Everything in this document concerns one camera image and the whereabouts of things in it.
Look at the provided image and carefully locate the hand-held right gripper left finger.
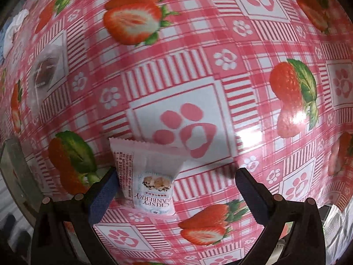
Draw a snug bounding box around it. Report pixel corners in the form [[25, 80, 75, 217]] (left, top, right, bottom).
[[31, 166, 120, 265]]

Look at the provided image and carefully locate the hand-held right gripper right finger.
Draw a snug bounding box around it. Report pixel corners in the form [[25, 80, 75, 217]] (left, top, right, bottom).
[[235, 167, 326, 265]]

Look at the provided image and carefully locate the pink white cookie packet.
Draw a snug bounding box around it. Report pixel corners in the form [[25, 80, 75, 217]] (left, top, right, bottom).
[[109, 137, 188, 216]]

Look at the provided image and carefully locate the grey rimmed storage box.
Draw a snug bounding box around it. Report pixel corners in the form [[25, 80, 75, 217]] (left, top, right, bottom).
[[0, 136, 42, 254]]

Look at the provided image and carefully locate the white ribbed cloth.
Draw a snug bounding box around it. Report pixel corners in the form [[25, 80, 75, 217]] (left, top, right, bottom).
[[322, 204, 353, 265]]

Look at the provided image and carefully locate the clear packet with dark snack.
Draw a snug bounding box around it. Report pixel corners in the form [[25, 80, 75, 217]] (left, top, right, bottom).
[[28, 44, 68, 116]]

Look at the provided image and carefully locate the strawberry print checked tablecloth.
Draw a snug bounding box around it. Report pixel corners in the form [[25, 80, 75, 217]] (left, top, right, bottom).
[[0, 0, 353, 265]]

